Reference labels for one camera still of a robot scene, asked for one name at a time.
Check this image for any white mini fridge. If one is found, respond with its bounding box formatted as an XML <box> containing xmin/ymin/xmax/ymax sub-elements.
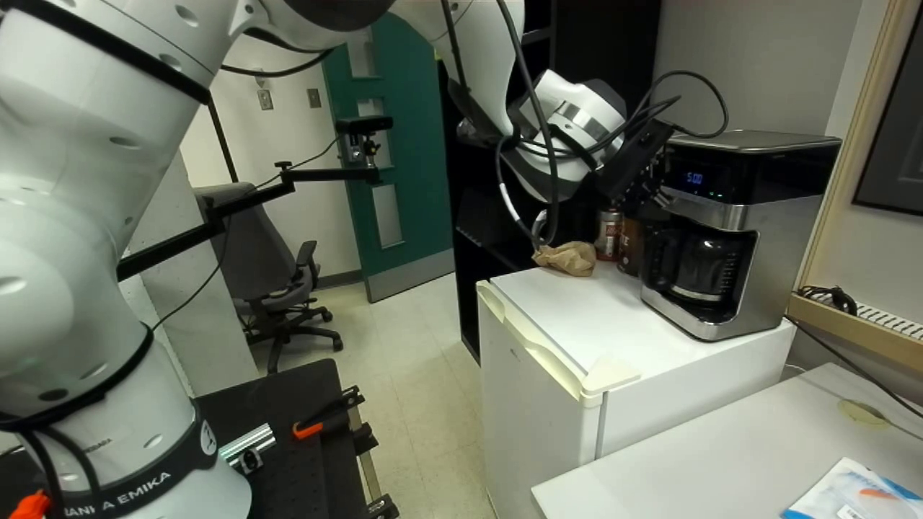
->
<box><xmin>477</xmin><ymin>268</ymin><xmax>794</xmax><ymax>519</ymax></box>

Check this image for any black shelving unit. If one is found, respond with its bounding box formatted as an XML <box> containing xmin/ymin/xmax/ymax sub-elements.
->
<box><xmin>432</xmin><ymin>0</ymin><xmax>662</xmax><ymax>349</ymax></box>

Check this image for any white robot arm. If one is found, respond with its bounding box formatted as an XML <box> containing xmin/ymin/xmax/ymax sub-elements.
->
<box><xmin>0</xmin><ymin>0</ymin><xmax>637</xmax><ymax>519</ymax></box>

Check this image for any black office chair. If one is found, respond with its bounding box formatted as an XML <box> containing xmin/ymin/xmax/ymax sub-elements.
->
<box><xmin>193</xmin><ymin>183</ymin><xmax>344</xmax><ymax>373</ymax></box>

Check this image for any orange black clamp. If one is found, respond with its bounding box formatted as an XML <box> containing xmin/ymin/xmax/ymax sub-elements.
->
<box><xmin>293</xmin><ymin>388</ymin><xmax>363</xmax><ymax>441</ymax></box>

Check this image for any small silver tin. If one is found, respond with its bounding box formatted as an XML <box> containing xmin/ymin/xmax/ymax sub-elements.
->
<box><xmin>598</xmin><ymin>212</ymin><xmax>621</xmax><ymax>261</ymax></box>

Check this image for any black camera on stand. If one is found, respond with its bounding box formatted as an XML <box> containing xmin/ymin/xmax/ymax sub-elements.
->
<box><xmin>334</xmin><ymin>117</ymin><xmax>394</xmax><ymax>170</ymax></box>

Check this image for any white blue paper pamphlet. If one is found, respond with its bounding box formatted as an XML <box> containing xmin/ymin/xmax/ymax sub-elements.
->
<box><xmin>779</xmin><ymin>460</ymin><xmax>923</xmax><ymax>519</ymax></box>

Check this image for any brown coffee can black lid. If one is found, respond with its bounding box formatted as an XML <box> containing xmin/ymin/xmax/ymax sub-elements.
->
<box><xmin>616</xmin><ymin>218</ymin><xmax>644</xmax><ymax>277</ymax></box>

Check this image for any crumpled brown paper bag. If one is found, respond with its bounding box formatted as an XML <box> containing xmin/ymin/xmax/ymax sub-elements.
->
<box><xmin>535</xmin><ymin>242</ymin><xmax>598</xmax><ymax>277</ymax></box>

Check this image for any teal green door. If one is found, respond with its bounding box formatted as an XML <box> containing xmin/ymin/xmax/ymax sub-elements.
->
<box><xmin>323</xmin><ymin>16</ymin><xmax>453</xmax><ymax>303</ymax></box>

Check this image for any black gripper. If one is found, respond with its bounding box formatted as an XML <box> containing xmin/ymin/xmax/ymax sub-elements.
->
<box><xmin>598</xmin><ymin>120</ymin><xmax>676</xmax><ymax>213</ymax></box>

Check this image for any black silver coffee maker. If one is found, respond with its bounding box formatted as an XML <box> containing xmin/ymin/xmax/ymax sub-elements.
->
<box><xmin>640</xmin><ymin>131</ymin><xmax>839</xmax><ymax>340</ymax></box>

